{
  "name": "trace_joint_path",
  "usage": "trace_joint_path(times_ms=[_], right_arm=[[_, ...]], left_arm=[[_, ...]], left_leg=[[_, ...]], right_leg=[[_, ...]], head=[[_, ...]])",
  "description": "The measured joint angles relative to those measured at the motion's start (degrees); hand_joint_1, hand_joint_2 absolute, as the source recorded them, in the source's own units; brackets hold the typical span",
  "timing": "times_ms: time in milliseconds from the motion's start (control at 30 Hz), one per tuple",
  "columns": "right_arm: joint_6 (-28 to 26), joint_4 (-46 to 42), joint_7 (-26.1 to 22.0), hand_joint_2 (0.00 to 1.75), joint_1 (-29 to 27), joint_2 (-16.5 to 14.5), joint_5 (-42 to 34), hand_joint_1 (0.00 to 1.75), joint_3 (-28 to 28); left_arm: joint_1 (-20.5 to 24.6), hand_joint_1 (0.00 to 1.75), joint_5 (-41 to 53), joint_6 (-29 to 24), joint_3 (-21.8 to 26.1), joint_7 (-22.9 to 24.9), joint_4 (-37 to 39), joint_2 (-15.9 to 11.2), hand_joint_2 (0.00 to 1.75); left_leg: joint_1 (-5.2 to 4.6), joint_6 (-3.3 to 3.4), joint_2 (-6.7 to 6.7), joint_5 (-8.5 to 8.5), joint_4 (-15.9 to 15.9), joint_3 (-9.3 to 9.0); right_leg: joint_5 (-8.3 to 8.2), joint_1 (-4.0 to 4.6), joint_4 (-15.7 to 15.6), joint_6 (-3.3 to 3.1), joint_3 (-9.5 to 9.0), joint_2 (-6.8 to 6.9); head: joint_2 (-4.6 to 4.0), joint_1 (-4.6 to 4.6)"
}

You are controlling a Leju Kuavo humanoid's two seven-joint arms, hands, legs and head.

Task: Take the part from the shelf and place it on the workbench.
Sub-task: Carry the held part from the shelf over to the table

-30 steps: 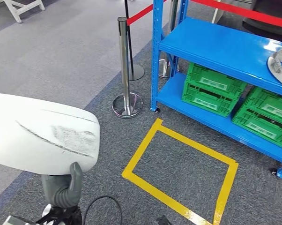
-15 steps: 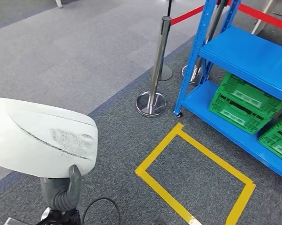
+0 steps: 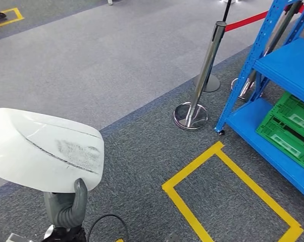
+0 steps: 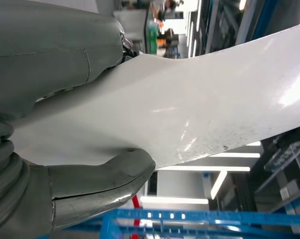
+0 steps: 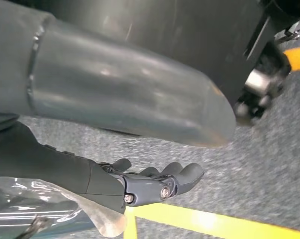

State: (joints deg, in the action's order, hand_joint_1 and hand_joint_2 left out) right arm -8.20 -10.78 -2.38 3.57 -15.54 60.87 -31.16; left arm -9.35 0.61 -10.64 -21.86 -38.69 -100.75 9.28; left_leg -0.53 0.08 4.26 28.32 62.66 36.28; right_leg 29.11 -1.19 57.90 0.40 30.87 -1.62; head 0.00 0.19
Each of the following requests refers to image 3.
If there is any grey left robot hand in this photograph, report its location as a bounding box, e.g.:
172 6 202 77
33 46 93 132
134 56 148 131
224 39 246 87
43 177 88 229

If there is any white curved car body part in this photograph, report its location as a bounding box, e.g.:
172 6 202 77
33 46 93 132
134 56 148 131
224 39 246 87
0 107 104 194

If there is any blue metal shelf rack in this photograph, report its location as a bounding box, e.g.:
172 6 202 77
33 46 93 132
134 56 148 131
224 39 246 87
214 0 304 204

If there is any yellow tape square outline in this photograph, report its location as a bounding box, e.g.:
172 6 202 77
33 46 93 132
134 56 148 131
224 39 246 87
162 141 304 242
0 7 24 30

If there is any chrome barrier stanchion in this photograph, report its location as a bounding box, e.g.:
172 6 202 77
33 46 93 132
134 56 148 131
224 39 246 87
173 20 228 131
231 0 303 102

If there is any green folded plastic crate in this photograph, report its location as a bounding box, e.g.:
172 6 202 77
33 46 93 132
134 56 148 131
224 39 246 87
256 111 304 171
271 92 304 146

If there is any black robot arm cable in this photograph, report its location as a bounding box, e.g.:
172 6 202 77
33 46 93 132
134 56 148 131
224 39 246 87
87 213 129 242

